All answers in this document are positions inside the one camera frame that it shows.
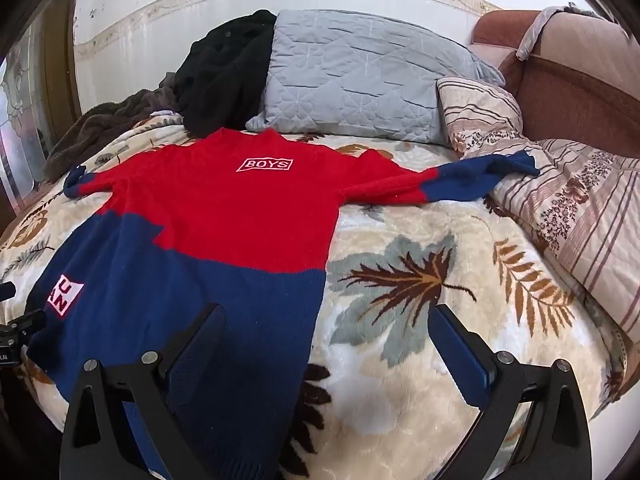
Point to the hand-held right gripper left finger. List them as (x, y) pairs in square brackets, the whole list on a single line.
[(212, 332)]

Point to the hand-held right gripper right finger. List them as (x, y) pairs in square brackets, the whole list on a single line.
[(460, 355)]

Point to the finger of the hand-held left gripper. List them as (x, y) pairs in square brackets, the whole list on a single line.
[(25, 324)]

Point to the red and blue knit sweater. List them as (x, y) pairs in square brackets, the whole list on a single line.
[(225, 210)]

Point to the cream leaf print blanket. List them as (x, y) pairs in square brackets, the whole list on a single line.
[(400, 230)]

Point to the striped patterned cushion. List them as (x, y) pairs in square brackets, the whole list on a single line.
[(575, 200)]

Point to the wooden framed glass door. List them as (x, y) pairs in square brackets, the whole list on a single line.
[(20, 110)]

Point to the brown fleece blanket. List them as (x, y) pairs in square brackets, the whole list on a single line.
[(100, 120)]

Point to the black fleece garment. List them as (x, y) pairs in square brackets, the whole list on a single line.
[(225, 70)]

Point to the grey quilted pillow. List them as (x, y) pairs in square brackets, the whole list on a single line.
[(350, 75)]

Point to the grey cloth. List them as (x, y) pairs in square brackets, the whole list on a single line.
[(545, 16)]

